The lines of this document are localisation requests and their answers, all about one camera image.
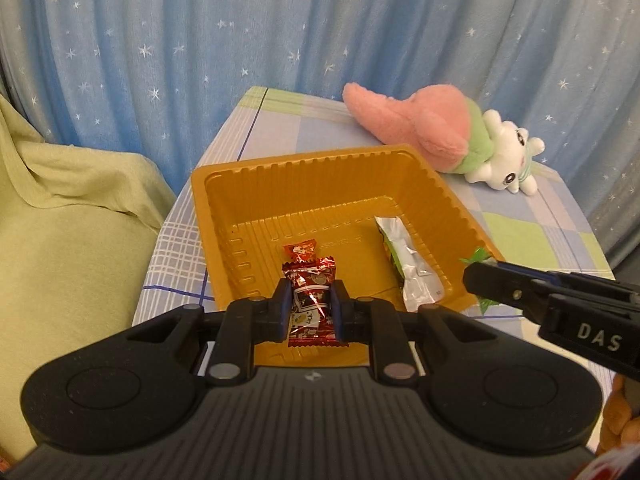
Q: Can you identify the green candy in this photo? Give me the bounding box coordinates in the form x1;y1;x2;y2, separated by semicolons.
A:
460;247;499;315

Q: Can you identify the red patterned candy packet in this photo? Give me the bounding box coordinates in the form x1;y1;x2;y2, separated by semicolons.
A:
282;238;343;348

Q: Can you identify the right hand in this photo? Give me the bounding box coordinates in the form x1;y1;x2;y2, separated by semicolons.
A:
596;374;640;455

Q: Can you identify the plaid checkered tablecloth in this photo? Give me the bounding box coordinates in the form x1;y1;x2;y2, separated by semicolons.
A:
134;87;613;323

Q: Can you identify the silver green snack packet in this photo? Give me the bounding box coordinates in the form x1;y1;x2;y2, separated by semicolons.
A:
374;217;445;312

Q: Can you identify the golden plastic tray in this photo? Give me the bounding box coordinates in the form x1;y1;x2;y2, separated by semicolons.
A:
191;148;497;367

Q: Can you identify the pink carrot bunny plush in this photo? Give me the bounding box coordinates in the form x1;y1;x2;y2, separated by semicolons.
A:
343;82;544;196

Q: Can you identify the light green sofa cover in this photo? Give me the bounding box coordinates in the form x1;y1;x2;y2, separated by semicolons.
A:
1;100;175;462

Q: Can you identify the blue star curtain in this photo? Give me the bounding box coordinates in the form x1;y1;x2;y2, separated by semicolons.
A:
1;0;639;272

